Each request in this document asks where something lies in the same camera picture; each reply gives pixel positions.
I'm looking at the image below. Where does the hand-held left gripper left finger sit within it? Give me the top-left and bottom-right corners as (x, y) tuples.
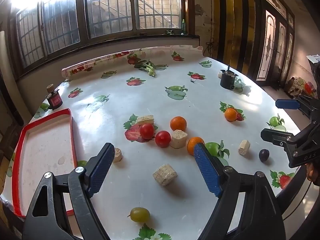
(22, 142), (115, 240)

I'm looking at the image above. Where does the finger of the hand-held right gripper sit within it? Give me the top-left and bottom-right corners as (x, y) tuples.
(275, 95), (320, 120)
(260, 121), (320, 168)

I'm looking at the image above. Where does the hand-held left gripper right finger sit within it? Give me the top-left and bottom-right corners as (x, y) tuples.
(194, 142), (286, 240)

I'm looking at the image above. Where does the dark purple plum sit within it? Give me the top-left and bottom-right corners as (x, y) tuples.
(258, 149), (270, 162)

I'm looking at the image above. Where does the orange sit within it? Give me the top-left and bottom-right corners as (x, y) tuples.
(187, 136), (205, 156)
(224, 108), (237, 122)
(170, 116), (187, 132)

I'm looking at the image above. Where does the large tan pressed block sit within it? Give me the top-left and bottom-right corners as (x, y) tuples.
(153, 164), (178, 187)

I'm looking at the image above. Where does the green grape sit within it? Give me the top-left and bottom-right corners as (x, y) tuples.
(127, 207), (151, 223)

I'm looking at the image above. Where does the red tomato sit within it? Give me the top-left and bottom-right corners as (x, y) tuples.
(139, 123), (155, 140)
(155, 130), (171, 148)

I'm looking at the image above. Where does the red rimmed white tray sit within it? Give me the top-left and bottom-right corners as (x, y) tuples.
(12, 108), (88, 217)

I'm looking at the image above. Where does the person's right hand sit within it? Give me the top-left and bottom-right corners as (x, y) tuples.
(307, 162), (320, 186)

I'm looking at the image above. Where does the pile of colourful bags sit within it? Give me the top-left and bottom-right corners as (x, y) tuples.
(285, 77), (317, 98)

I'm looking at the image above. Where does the stained glass door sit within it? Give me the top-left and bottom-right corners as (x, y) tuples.
(256, 0), (295, 90)

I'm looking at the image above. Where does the tan layered wafer block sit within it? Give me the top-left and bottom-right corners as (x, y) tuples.
(137, 115), (155, 125)

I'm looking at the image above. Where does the red and black motor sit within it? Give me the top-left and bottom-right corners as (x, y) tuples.
(47, 90), (63, 110)

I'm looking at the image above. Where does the fruit print tablecloth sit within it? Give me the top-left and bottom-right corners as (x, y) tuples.
(0, 44), (304, 240)

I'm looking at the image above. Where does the green leafy vegetable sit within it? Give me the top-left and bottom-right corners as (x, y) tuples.
(134, 60), (168, 77)

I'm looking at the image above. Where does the barred window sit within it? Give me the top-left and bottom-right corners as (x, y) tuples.
(7, 0), (193, 73)

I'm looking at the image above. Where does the hanging black cable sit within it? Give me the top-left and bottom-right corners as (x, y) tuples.
(204, 0), (215, 55)

